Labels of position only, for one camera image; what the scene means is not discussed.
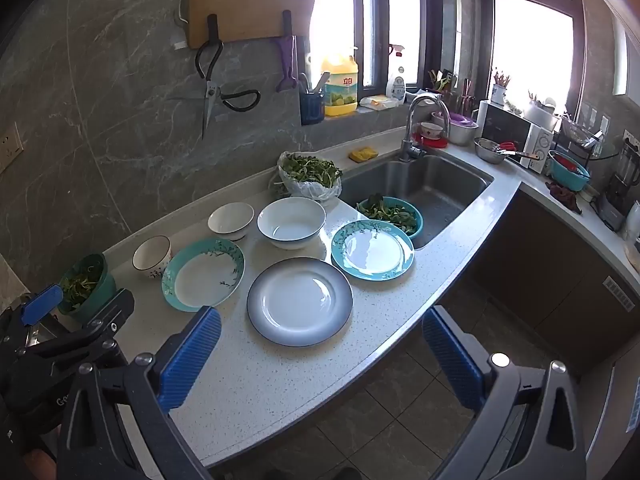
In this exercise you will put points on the purple peeler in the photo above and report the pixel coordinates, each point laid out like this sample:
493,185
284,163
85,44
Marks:
285,65

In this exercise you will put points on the teal basket with red insert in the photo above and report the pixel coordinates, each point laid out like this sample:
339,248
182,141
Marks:
570,177

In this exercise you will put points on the white microwave oven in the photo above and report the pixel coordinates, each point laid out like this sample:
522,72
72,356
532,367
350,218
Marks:
505,127

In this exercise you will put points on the dark red cloth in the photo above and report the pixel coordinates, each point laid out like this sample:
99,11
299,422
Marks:
562,195

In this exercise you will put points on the blue utensil holder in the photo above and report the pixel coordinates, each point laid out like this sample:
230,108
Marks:
311,110

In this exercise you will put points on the plastic bag of greens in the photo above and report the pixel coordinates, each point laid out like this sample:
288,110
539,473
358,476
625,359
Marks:
307,170

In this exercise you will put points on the white pot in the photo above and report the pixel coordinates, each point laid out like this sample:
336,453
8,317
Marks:
540,115

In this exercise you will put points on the dark framed window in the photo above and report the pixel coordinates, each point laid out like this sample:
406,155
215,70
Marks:
530,45
380,20

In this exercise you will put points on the wooden base cabinet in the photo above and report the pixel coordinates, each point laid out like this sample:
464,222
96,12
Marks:
550,270

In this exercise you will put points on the grey-rimmed white plate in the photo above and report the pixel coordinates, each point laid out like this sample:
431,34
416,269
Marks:
300,300

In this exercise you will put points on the wooden cutting board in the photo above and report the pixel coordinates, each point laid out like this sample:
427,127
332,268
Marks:
250,0

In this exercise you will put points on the steel mixing bowl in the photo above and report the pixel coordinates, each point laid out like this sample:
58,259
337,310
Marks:
487,155

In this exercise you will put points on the white spray bottle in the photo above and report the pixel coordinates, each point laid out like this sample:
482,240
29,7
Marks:
397,85

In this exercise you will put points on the steel kitchen sink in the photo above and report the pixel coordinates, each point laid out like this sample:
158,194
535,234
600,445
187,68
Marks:
440,185

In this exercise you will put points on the white bowl with red rim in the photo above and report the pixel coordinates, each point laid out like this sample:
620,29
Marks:
431,130

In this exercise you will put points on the yellow sponge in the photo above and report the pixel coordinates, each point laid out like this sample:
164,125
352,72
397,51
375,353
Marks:
362,154

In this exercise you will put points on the small red-print bowl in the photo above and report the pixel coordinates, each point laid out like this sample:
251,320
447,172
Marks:
150,255

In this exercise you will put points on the small white bowl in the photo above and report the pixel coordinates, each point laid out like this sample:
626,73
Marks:
230,220

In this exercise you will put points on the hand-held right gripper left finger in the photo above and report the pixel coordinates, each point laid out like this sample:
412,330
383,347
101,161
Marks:
190,357

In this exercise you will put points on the black blender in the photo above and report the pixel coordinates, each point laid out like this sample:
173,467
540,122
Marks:
617,200

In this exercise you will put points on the chrome faucet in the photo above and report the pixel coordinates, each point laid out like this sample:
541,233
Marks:
411,125

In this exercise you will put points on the red round mat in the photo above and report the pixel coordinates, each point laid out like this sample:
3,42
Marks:
435,143

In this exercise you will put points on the wall power outlet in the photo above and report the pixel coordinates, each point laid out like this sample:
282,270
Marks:
9,147

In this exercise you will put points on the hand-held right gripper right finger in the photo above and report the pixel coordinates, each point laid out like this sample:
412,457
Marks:
450,360

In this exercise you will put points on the teal colander of greens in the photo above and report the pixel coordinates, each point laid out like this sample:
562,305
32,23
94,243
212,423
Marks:
412,220

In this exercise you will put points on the white chopstick mug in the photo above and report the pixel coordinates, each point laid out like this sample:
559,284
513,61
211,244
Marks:
499,94

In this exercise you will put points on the teal floral plate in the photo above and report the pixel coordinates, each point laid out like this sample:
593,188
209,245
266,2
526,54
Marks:
372,252
202,275

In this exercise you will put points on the purple-lidded container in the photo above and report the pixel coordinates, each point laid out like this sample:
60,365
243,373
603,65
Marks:
462,132

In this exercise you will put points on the large white bowl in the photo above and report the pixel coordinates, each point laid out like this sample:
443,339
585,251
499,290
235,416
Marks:
290,222

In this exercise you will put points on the green bowl of greens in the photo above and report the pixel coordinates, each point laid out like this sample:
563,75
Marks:
97,290

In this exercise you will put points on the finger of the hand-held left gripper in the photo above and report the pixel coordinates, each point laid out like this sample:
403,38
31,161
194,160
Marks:
110,310
42,304

